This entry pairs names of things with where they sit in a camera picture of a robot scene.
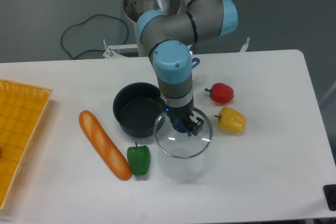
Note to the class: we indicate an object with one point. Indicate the red bell pepper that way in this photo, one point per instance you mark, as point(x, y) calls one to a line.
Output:
point(221, 93)

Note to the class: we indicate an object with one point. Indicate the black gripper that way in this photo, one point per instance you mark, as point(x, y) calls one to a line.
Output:
point(182, 109)

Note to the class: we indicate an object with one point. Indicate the yellow bell pepper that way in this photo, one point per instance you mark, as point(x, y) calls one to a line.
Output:
point(230, 120)

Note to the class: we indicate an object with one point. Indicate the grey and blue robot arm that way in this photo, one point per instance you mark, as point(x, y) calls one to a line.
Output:
point(166, 39)

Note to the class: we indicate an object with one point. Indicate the dark blue cooking pot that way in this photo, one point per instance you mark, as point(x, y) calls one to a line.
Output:
point(135, 106)

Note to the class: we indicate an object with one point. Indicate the black object at table edge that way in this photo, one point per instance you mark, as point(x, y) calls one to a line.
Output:
point(330, 196)

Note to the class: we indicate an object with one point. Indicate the glass lid with blue knob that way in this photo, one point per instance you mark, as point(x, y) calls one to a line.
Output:
point(182, 145)

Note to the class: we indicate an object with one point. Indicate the yellow plastic basket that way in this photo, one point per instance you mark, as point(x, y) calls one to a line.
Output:
point(22, 106)

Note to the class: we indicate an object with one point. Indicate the green bell pepper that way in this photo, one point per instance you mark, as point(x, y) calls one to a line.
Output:
point(139, 159)

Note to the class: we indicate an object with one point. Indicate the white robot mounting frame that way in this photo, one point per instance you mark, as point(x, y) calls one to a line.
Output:
point(132, 51)

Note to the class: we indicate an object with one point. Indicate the orange baguette bread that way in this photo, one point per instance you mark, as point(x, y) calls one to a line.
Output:
point(104, 145)

